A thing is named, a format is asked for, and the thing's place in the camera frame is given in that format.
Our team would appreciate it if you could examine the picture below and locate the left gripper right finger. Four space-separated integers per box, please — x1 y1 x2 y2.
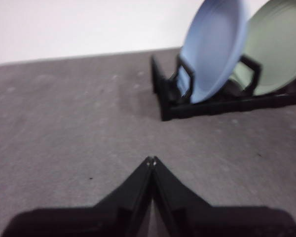
150 156 296 237

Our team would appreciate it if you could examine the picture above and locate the black plate rack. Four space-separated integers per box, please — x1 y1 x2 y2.
150 54 296 121

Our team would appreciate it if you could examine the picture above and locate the blue round plate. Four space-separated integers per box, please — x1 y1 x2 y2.
176 0 250 104

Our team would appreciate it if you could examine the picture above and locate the green round plate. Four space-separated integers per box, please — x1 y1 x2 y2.
230 0 296 97

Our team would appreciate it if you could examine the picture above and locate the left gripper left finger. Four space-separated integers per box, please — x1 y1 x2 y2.
1 156 153 237

